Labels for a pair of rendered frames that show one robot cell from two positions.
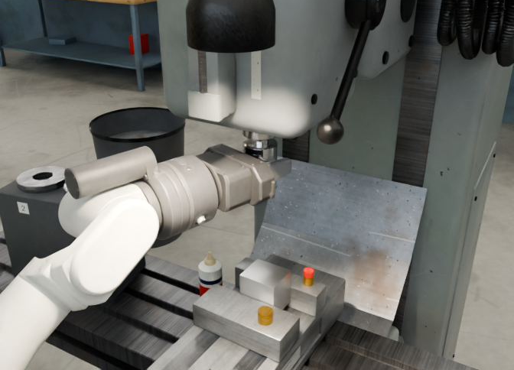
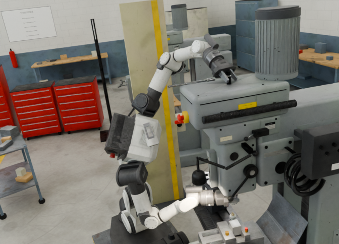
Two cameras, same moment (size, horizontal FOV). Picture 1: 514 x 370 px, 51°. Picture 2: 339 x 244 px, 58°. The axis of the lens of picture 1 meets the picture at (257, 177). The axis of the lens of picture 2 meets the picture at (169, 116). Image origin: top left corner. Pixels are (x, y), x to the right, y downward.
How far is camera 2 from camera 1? 1.27 m
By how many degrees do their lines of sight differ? 46
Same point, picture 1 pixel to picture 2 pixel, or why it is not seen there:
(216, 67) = (211, 178)
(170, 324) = not seen: hidden behind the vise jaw
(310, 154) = (283, 194)
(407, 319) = not seen: outside the picture
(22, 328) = (170, 211)
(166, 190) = (201, 197)
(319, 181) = (283, 204)
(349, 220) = (286, 221)
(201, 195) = (209, 200)
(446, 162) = (312, 216)
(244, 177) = (221, 199)
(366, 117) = not seen: hidden behind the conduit
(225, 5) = (193, 178)
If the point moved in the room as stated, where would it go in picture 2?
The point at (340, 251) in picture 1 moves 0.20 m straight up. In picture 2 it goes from (281, 230) to (282, 202)
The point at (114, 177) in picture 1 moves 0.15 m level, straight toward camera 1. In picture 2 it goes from (192, 191) to (179, 206)
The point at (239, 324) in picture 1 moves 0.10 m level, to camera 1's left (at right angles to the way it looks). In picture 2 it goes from (221, 232) to (208, 224)
